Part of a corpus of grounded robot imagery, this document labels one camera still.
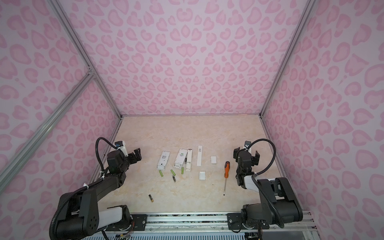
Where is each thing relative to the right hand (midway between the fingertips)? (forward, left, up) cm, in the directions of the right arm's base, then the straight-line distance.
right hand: (248, 148), depth 90 cm
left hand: (-2, +69, +1) cm, 69 cm away
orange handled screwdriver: (-8, +12, -7) cm, 16 cm away
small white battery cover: (-3, +20, -9) cm, 23 cm away
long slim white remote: (-5, +36, -7) cm, 37 cm away
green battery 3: (-11, +39, -8) cm, 42 cm away
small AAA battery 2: (-27, +55, -8) cm, 62 cm away
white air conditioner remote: (-5, +52, -8) cm, 53 cm away
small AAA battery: (-16, +44, -9) cm, 48 cm away
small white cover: (-14, +27, -8) cm, 32 cm away
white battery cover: (-2, +29, -9) cm, 31 cm away
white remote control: (-3, +41, -8) cm, 42 cm away
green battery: (-13, +52, -9) cm, 54 cm away
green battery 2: (-12, +45, -9) cm, 47 cm away
